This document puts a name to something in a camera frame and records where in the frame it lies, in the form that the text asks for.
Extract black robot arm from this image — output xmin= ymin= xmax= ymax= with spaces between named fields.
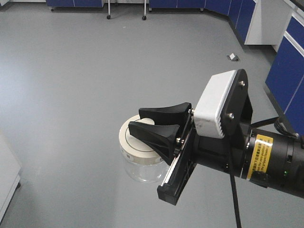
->
xmin=128 ymin=100 xmax=304 ymax=205

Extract white cabinet corner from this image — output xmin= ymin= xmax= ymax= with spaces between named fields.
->
xmin=0 ymin=132 xmax=21 ymax=221

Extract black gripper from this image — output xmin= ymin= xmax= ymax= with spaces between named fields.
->
xmin=128 ymin=102 xmax=252 ymax=205

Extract blue lab cabinets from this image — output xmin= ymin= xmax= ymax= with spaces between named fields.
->
xmin=50 ymin=13 xmax=304 ymax=133

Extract wheeled cart legs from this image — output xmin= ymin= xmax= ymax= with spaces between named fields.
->
xmin=106 ymin=0 xmax=147 ymax=21

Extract glass jar with cream lid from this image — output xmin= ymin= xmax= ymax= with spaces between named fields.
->
xmin=119 ymin=115 xmax=169 ymax=183

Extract small grey floor object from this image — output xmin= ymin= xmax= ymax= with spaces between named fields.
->
xmin=227 ymin=53 xmax=239 ymax=61

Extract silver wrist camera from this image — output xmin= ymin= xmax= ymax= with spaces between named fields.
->
xmin=193 ymin=70 xmax=237 ymax=139

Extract black camera cable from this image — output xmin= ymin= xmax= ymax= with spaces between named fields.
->
xmin=225 ymin=136 xmax=242 ymax=228

